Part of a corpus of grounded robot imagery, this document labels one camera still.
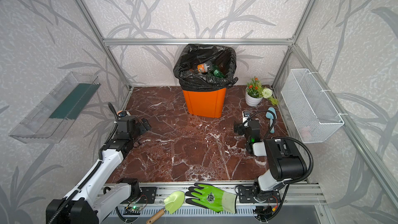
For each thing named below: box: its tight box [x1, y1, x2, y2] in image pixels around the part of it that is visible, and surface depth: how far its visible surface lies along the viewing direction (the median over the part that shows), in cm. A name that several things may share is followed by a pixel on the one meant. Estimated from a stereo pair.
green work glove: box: [185, 183, 238, 214], surface depth 74 cm
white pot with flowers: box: [245, 76, 279, 108], surface depth 102 cm
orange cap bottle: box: [196, 63, 208, 74], surface depth 95 cm
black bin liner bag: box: [173, 43, 239, 92], surface depth 88 cm
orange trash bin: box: [182, 87, 227, 119], surface depth 91 cm
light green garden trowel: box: [146, 190, 186, 224], surface depth 73 cm
